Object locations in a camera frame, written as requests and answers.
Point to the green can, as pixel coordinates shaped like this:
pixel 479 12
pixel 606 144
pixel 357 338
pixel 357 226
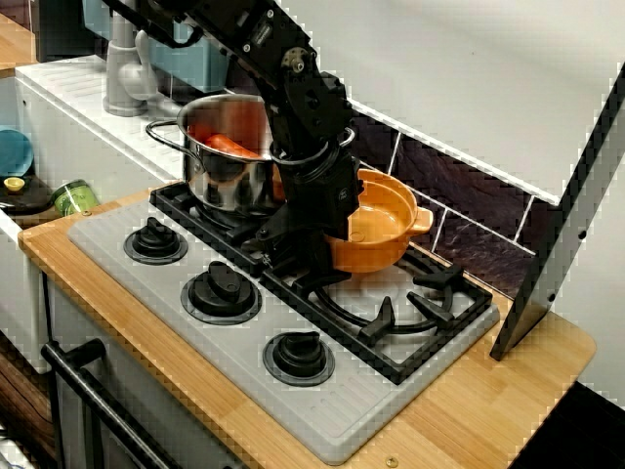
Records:
pixel 73 198

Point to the white sink unit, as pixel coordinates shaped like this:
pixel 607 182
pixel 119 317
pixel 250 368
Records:
pixel 73 127

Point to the black box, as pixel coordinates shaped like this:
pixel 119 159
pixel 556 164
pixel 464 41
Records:
pixel 63 29

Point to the black stove knob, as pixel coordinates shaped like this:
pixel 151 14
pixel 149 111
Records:
pixel 299 359
pixel 220 292
pixel 155 242

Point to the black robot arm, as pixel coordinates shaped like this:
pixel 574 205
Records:
pixel 293 93

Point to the wooden countertop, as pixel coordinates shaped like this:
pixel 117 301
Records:
pixel 512 391

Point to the blue plate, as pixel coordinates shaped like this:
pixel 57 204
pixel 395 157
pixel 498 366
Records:
pixel 14 154

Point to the orange toy carrot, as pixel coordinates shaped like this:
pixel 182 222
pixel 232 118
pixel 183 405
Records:
pixel 229 145

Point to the teal plastic bin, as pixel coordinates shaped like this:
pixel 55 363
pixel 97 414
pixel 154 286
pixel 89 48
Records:
pixel 205 68

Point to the orange plastic pot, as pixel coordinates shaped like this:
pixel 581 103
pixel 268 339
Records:
pixel 381 225

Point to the black upright panel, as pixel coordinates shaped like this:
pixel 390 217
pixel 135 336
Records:
pixel 561 229

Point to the dark tile backsplash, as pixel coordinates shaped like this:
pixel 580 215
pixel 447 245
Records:
pixel 464 205

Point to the small yellow cup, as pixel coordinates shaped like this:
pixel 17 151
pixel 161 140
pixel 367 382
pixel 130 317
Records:
pixel 14 184

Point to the grey stove top plate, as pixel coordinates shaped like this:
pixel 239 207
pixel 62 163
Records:
pixel 293 415

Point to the stainless steel pot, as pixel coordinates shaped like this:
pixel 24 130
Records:
pixel 220 181

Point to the black round dish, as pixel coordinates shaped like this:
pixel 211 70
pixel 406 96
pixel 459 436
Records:
pixel 29 202

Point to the black burner grate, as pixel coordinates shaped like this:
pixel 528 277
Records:
pixel 439 312
pixel 195 215

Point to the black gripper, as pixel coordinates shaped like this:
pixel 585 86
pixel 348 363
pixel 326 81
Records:
pixel 322 195

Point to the grey toy faucet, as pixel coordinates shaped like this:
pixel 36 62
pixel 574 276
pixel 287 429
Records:
pixel 119 83

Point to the white oven door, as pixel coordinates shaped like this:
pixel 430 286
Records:
pixel 146 386

